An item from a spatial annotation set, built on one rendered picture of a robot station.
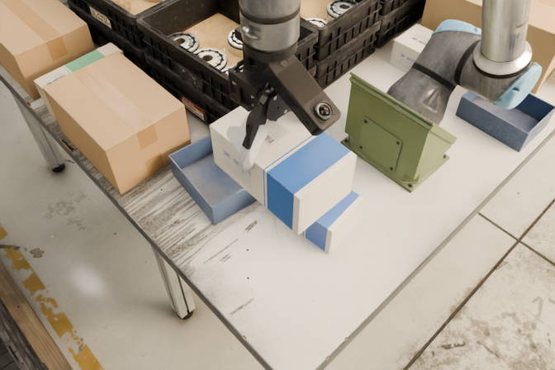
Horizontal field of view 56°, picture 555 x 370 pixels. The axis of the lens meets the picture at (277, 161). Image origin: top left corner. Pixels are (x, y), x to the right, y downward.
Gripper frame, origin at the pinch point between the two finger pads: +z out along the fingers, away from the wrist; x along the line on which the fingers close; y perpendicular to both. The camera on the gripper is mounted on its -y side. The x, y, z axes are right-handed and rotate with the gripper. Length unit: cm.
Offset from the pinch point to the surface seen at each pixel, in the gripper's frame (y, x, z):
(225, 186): 29, -8, 41
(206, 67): 44, -18, 18
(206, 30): 69, -35, 28
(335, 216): -0.3, -16.0, 32.4
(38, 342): 58, 48, 97
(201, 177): 35, -5, 41
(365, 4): 37, -67, 19
